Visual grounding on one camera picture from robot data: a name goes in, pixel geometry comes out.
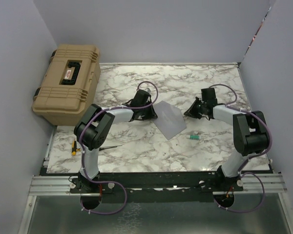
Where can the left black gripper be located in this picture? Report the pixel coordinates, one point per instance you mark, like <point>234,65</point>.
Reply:
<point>152,114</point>

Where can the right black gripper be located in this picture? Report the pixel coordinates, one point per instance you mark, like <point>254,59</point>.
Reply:
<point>191,112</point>

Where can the green white glue stick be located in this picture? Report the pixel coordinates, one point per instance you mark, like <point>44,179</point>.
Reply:
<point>193,137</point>

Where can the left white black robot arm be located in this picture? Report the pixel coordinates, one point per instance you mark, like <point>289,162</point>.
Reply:
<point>93,128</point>

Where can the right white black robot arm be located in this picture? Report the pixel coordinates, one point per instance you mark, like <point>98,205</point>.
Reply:
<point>251,135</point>

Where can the yellow black small screwdriver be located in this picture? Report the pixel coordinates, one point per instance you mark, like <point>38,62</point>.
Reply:
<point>74,148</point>

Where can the tan plastic tool case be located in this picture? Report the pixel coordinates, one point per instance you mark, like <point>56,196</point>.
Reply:
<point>69,85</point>

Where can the red handled screwdriver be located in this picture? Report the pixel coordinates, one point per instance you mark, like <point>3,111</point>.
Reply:
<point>109,147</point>

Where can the black metal base rail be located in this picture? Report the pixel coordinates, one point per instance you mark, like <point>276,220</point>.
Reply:
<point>115,188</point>

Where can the aluminium frame rail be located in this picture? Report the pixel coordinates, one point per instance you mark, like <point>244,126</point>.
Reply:
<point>42,186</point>

